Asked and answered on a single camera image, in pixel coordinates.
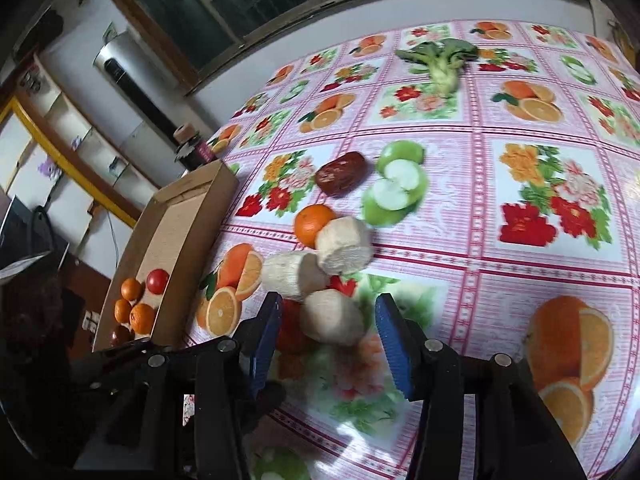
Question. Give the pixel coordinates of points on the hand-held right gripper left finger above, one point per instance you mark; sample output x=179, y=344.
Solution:
x=265, y=345

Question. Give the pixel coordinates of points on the dark red jujube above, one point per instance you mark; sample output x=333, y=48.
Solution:
x=341, y=174

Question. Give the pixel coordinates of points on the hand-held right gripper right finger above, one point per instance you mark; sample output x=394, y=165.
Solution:
x=395, y=345

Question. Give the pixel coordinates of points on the green broccoli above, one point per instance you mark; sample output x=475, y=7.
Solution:
x=440, y=62

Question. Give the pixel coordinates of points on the pink printed tablecloth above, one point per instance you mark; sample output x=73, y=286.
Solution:
x=475, y=270

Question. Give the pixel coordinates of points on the white wall socket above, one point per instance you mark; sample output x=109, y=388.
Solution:
x=91, y=321

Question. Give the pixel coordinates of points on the yellow framed shelf cabinet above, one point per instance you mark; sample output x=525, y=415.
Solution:
x=65, y=150

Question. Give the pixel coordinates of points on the black monitor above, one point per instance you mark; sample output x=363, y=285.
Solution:
x=30, y=232

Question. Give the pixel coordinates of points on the white tower air conditioner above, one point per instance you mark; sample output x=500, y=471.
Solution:
x=132, y=85

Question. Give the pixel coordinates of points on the tan tape roll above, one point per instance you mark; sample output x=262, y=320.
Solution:
x=186, y=133

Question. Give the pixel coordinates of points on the brown cardboard box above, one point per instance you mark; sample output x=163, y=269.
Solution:
x=190, y=220

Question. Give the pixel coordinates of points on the white peeled yam piece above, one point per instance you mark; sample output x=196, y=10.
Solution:
x=332, y=317
x=292, y=276
x=345, y=246

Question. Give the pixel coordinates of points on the orange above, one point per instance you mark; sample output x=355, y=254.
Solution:
x=132, y=290
x=312, y=225
x=122, y=311
x=142, y=319

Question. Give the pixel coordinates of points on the dark bottle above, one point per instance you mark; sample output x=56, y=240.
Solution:
x=197, y=154

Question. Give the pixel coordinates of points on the red tomato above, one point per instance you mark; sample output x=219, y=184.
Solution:
x=157, y=281

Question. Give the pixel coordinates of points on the dark red fruit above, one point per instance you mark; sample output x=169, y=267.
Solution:
x=121, y=336

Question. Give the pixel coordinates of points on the wooden framed window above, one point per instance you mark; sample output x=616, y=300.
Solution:
x=210, y=10

